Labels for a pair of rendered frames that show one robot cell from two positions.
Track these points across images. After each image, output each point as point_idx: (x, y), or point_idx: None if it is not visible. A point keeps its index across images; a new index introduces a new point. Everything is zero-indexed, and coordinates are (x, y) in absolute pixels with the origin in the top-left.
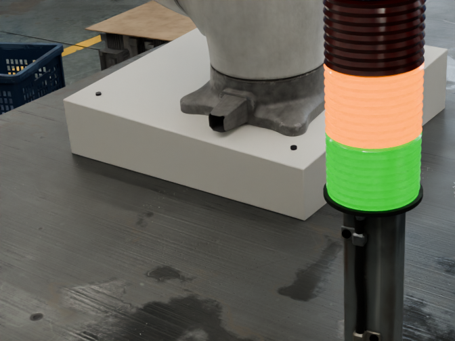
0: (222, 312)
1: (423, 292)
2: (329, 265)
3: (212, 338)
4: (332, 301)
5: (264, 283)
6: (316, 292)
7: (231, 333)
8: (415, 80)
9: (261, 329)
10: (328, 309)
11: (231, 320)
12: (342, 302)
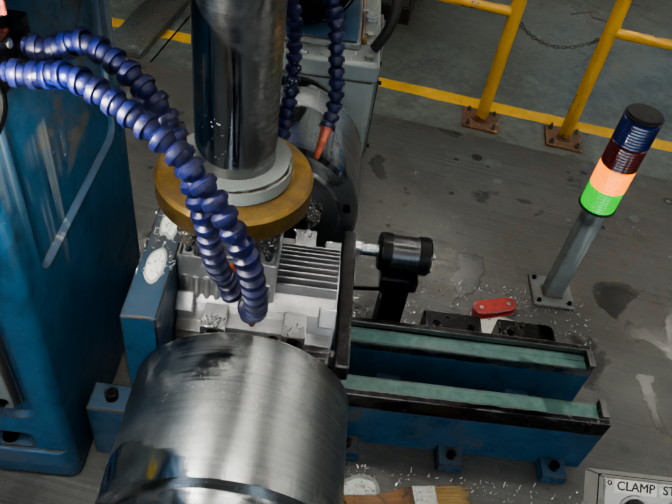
0: (664, 355)
1: (587, 394)
2: (648, 406)
3: (652, 337)
4: (624, 376)
5: (666, 382)
6: (636, 381)
7: (648, 342)
8: (599, 161)
9: (638, 347)
10: (621, 369)
11: (656, 351)
12: (619, 376)
